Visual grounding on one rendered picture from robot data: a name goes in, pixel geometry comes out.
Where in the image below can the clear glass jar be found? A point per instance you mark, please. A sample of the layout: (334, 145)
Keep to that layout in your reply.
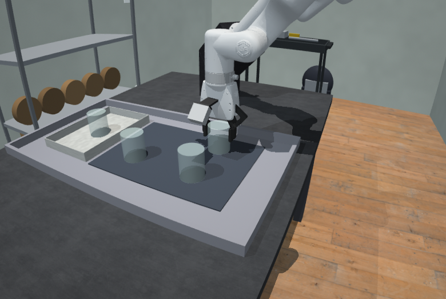
(133, 145)
(218, 135)
(191, 162)
(98, 124)

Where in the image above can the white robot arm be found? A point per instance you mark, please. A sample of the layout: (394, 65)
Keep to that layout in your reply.
(246, 41)

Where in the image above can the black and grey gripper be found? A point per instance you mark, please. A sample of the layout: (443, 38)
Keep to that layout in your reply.
(226, 107)

